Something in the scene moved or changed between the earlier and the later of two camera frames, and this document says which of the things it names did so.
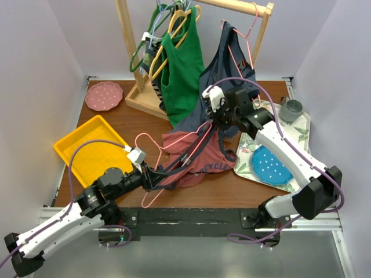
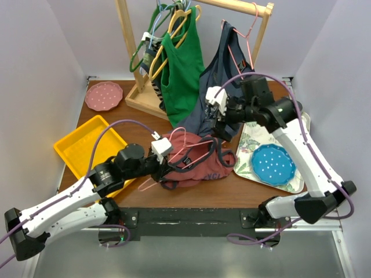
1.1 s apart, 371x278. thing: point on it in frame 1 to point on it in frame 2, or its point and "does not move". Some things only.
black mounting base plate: [188, 224] does not move
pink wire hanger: [160, 148] to [185, 146]
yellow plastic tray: [90, 160] does not move
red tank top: [189, 156] does not move
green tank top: [182, 65] does not move
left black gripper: [150, 178] to [160, 169]
